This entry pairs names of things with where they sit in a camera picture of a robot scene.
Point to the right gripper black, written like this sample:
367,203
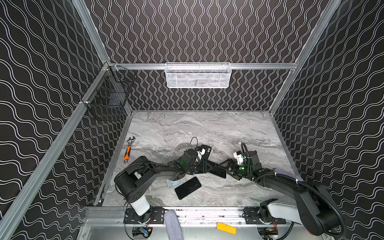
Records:
231,167

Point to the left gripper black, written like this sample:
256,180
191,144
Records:
205,164

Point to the blue phone black screen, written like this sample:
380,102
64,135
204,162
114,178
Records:
218,171

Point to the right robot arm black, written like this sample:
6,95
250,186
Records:
316,209

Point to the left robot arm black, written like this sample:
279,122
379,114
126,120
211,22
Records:
134,180

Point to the black phone on table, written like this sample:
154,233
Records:
187,188

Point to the light blue phone case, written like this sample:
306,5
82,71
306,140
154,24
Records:
172,184

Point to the purple grey cloth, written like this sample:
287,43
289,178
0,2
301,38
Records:
286,173

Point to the yellow card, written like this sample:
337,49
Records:
226,228

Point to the orange adjustable wrench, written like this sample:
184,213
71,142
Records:
128,150

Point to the white mesh basket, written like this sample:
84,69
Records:
215,75

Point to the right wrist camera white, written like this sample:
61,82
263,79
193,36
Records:
239,156

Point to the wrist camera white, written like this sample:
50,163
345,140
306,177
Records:
201,151
239,156

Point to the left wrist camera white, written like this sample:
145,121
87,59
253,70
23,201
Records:
201,151

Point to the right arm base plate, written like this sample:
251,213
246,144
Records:
253,216

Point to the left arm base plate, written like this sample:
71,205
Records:
155,215

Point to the black wire basket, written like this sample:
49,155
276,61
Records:
110,100

